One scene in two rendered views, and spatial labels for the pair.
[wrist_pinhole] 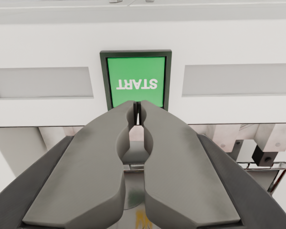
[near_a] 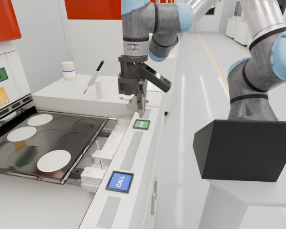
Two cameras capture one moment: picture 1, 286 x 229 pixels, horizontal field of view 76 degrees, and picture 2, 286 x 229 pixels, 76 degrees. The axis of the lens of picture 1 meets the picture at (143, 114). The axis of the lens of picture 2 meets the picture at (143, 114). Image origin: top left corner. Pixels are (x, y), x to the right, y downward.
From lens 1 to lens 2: 59 cm
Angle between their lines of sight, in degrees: 59
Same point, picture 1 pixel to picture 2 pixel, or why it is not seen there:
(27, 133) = (129, 112)
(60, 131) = (125, 119)
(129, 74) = (144, 123)
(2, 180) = (122, 101)
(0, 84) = (147, 110)
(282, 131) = (96, 171)
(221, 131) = (106, 153)
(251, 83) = (134, 143)
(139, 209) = (69, 128)
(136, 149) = (93, 146)
